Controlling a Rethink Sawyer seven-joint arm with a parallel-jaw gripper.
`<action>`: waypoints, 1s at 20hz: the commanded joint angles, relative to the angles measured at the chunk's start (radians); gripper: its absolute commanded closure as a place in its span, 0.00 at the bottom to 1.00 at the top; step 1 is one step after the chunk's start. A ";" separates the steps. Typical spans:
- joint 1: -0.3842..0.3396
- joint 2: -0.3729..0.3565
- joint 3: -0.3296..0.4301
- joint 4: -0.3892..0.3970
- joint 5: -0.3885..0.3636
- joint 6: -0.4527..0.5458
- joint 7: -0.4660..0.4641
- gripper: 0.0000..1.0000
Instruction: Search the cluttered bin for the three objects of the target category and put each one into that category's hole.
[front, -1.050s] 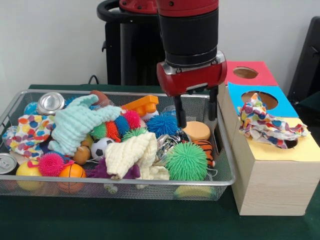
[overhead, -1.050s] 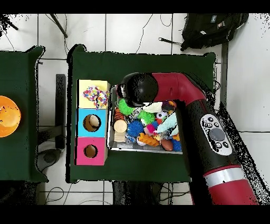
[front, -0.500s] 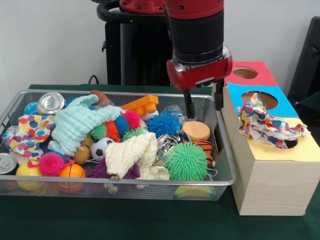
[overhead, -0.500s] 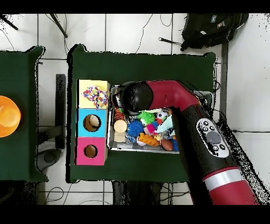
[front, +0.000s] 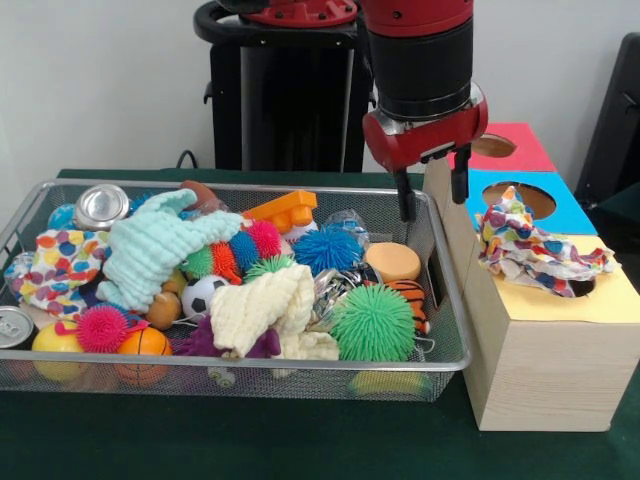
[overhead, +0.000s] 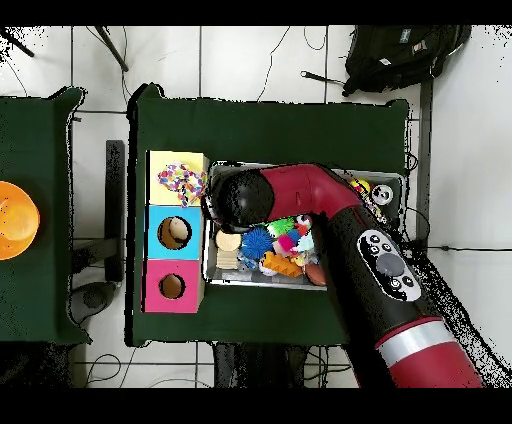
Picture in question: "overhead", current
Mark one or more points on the white patterned cloth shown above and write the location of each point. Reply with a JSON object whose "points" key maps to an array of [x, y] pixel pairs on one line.
{"points": [[184, 180]]}

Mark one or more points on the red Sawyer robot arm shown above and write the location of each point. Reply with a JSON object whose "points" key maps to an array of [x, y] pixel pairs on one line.
{"points": [[384, 280]]}

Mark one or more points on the clear mesh bin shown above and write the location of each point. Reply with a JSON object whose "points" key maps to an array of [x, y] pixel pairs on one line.
{"points": [[232, 276]]}

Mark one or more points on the wooden box with three holes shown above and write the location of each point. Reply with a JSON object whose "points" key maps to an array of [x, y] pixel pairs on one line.
{"points": [[154, 240]]}

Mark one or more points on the blue spiky ball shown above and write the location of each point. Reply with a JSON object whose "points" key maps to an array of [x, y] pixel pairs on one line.
{"points": [[257, 243]]}

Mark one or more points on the tan round wooden block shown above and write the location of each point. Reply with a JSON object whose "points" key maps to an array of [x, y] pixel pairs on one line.
{"points": [[228, 240]]}

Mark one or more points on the orange plastic toy brick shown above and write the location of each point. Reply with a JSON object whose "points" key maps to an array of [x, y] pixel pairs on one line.
{"points": [[282, 265]]}

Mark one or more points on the grey round base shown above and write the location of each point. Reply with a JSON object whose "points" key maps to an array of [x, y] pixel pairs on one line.
{"points": [[92, 300]]}

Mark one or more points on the black backpack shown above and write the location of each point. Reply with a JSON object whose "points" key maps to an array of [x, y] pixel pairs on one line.
{"points": [[400, 56]]}

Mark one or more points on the black tripod leg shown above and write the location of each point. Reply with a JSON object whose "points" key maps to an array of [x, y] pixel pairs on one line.
{"points": [[112, 48], [18, 43]]}

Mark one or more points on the dark green side tablecloth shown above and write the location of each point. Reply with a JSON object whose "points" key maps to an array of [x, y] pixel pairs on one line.
{"points": [[48, 304]]}

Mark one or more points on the orange plastic bowl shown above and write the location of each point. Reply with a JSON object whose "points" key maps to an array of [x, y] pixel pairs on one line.
{"points": [[16, 220]]}

